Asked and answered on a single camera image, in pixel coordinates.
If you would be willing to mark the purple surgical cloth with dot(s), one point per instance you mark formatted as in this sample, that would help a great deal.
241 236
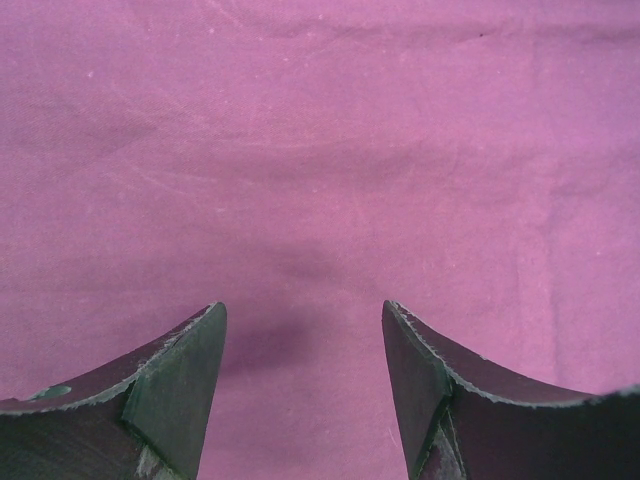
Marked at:
302 162

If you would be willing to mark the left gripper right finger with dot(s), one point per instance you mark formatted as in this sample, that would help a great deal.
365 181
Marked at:
462 416

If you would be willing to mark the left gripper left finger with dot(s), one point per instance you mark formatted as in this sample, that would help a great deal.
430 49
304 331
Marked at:
142 415

